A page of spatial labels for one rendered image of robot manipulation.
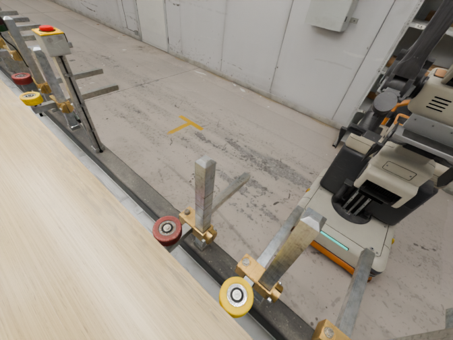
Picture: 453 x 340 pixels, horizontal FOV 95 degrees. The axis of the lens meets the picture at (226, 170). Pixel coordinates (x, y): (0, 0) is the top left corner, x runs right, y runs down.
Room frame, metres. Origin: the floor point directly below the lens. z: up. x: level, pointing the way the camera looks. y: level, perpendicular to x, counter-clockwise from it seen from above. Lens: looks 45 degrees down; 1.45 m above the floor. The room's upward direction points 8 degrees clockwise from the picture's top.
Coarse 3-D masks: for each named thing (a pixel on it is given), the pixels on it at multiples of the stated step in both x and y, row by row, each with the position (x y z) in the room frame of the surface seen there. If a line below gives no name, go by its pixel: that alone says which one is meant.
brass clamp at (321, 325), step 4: (324, 320) 0.13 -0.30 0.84; (328, 320) 0.13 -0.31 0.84; (320, 324) 0.12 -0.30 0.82; (324, 324) 0.12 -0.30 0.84; (328, 324) 0.12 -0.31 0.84; (332, 324) 0.12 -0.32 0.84; (316, 328) 0.12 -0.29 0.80; (320, 328) 0.11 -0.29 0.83; (324, 328) 0.11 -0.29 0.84; (332, 328) 0.12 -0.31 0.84; (336, 328) 0.12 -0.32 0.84; (316, 332) 0.11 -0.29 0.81; (320, 332) 0.10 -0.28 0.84; (336, 332) 0.11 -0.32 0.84; (340, 332) 0.11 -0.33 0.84; (316, 336) 0.10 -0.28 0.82; (320, 336) 0.10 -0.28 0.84; (324, 336) 0.10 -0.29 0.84; (336, 336) 0.10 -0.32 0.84; (340, 336) 0.10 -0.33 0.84; (344, 336) 0.10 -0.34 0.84
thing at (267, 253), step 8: (296, 208) 0.47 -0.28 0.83; (296, 216) 0.44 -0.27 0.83; (288, 224) 0.40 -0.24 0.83; (280, 232) 0.36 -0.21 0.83; (288, 232) 0.37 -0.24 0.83; (272, 240) 0.33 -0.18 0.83; (280, 240) 0.34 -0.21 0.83; (272, 248) 0.30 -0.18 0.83; (264, 256) 0.27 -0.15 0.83; (264, 264) 0.25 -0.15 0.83; (248, 280) 0.20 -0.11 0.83
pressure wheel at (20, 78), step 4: (12, 76) 0.99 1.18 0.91; (16, 76) 1.00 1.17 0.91; (20, 76) 1.01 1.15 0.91; (24, 76) 1.01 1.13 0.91; (28, 76) 1.02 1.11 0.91; (16, 80) 0.98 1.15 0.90; (20, 80) 0.98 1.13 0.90; (24, 80) 0.99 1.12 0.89; (28, 80) 1.01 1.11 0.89; (32, 80) 1.03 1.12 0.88; (20, 84) 0.98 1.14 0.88; (24, 84) 0.99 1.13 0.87
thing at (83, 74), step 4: (96, 68) 1.34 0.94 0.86; (100, 68) 1.35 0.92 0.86; (76, 72) 1.24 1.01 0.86; (80, 72) 1.25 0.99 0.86; (84, 72) 1.26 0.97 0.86; (88, 72) 1.28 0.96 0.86; (92, 72) 1.30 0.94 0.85; (96, 72) 1.32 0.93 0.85; (100, 72) 1.34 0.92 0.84; (60, 76) 1.16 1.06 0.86; (76, 76) 1.21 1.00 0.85; (80, 76) 1.23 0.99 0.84; (84, 76) 1.25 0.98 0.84; (88, 76) 1.27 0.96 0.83; (60, 80) 1.14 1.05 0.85; (28, 84) 1.02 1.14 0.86; (32, 84) 1.03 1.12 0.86; (24, 88) 0.99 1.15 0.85; (28, 88) 1.01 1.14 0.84; (32, 88) 1.02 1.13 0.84; (36, 88) 1.03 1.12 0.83
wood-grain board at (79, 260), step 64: (0, 128) 0.59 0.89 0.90; (0, 192) 0.32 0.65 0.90; (64, 192) 0.35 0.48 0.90; (0, 256) 0.15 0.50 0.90; (64, 256) 0.17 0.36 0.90; (128, 256) 0.19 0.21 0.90; (0, 320) 0.04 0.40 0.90; (64, 320) 0.05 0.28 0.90; (128, 320) 0.06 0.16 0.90; (192, 320) 0.08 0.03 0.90
